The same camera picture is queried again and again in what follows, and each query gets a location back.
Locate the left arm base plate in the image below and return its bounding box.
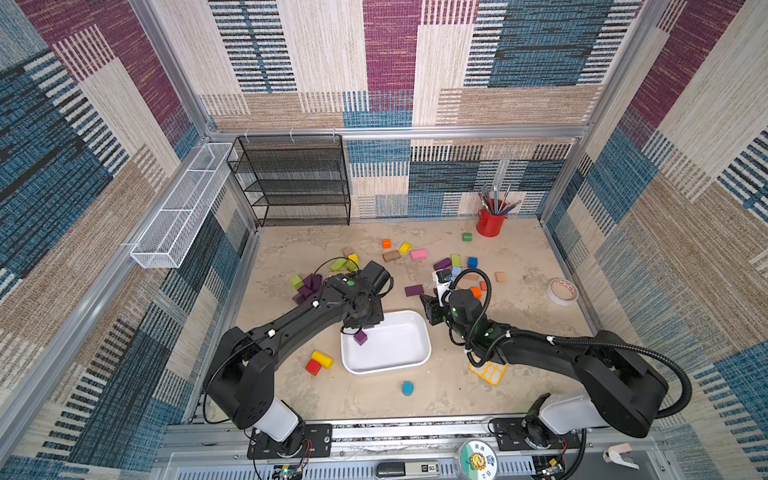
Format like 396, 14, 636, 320
247, 422, 333, 460

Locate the small purple cube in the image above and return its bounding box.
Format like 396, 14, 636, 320
353, 330, 368, 346

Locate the blue round block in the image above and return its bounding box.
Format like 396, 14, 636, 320
401, 381, 415, 396

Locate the purple cylinder block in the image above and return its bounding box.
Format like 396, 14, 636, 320
433, 257, 453, 271

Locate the white mesh wall basket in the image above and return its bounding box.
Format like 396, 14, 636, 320
130, 143, 233, 269

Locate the red cube block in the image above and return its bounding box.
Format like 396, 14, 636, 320
305, 359, 323, 376

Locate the lime green brick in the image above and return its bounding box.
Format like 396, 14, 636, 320
330, 257, 348, 272

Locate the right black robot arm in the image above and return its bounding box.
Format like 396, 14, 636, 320
420, 269, 693, 438

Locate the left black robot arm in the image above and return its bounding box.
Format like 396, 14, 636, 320
203, 261, 394, 456

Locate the white plastic storage bin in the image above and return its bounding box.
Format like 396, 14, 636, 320
341, 310, 432, 376

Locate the round green sticker badge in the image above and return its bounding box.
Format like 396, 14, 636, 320
454, 439, 498, 480

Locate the purple flat brick centre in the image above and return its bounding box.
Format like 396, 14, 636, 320
404, 284, 424, 297

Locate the yellow calculator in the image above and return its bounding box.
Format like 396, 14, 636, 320
469, 362, 507, 385

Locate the yellow cylinder block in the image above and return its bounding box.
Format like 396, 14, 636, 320
311, 350, 334, 369

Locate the black wire shelf rack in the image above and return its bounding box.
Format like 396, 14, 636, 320
228, 135, 351, 227

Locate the red pen cup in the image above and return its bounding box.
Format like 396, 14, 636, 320
476, 209, 507, 238

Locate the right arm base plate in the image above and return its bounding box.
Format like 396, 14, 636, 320
487, 416, 581, 452

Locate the brown wooden brick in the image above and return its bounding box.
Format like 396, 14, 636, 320
382, 250, 402, 262

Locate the pink brick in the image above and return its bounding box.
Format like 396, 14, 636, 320
410, 249, 429, 261

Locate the roll of tape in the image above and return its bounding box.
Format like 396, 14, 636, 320
546, 278, 579, 307

